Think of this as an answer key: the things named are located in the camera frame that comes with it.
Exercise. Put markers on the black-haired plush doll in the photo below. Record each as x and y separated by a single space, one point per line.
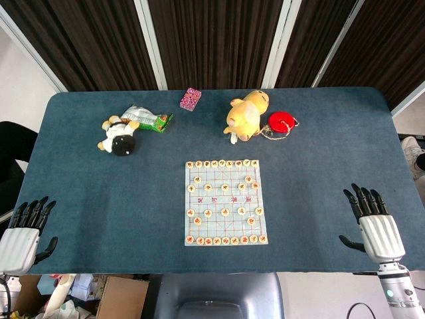
119 138

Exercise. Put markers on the dark slatted partition panel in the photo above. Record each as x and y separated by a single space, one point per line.
83 43
388 46
308 43
216 43

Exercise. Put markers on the white sneaker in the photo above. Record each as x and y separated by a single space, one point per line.
411 153

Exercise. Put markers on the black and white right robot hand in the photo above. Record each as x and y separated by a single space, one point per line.
382 237

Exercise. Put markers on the green and white snack bag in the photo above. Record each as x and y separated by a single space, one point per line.
146 119

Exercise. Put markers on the yellow plush animal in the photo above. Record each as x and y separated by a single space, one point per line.
244 114

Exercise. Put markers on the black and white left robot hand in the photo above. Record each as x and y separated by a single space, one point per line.
18 247

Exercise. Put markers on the red round disc with twine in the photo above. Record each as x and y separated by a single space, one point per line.
280 121

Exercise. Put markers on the black chair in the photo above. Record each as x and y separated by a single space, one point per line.
13 146

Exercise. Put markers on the blue felt table cloth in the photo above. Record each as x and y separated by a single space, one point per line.
99 186

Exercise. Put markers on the paper Chinese chess board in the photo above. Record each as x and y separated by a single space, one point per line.
225 201

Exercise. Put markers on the round wooden chess piece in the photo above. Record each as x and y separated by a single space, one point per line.
206 163
242 210
208 187
198 163
238 163
253 238
217 240
190 212
225 211
244 239
241 187
222 163
248 179
254 163
190 239
197 179
198 220
225 187
234 240
200 240
259 210
208 240
262 238
225 240
255 185
190 164
246 162
214 163
251 220
229 163
208 212
191 188

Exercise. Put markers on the pink patterned small box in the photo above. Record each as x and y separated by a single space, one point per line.
191 98

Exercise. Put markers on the brown cardboard box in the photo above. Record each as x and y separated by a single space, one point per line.
123 299

